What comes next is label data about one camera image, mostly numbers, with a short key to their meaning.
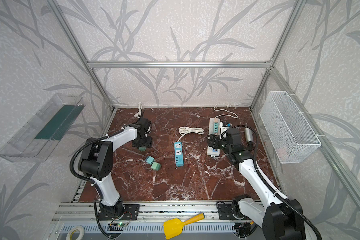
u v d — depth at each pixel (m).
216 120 1.05
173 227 0.71
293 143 0.60
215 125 1.01
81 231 0.69
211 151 0.93
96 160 0.50
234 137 0.61
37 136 0.64
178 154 0.92
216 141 0.72
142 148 0.94
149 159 0.91
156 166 0.87
